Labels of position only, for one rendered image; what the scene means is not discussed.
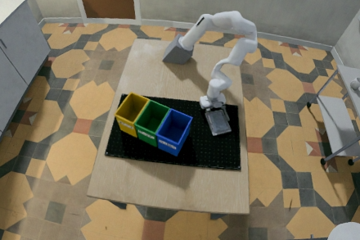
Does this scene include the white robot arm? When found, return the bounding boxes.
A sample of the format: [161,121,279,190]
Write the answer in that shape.
[178,11,258,108]

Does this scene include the blue bin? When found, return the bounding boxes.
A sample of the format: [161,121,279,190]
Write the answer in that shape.
[156,108,193,156]

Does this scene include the yellow open-top bin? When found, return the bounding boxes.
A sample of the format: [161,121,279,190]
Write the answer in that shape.
[114,92,150,138]

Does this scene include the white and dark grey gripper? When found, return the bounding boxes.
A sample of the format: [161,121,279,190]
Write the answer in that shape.
[200,93,230,125]

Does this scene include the green bin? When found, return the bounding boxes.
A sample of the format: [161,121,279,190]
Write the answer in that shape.
[134,100,171,147]

